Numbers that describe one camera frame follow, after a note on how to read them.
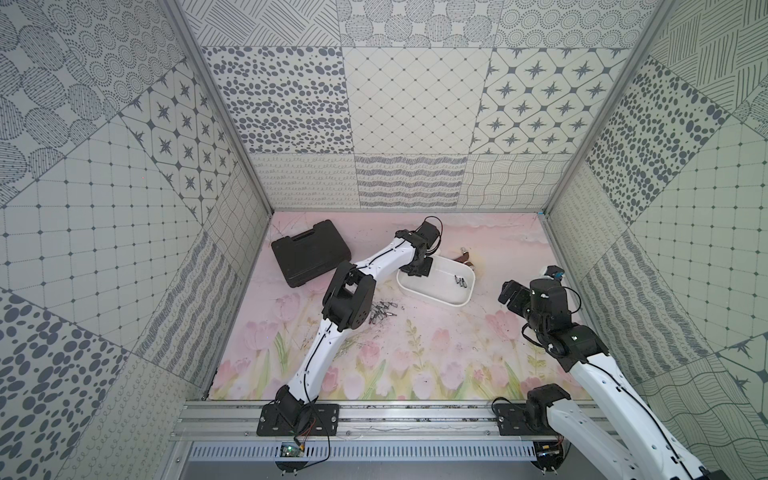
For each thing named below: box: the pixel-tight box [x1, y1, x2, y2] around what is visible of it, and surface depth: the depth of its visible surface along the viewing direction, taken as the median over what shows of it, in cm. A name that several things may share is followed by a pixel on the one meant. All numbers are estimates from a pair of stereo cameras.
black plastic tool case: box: [271, 220, 352, 288], surface depth 107 cm
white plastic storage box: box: [397, 255, 475, 307], surface depth 100 cm
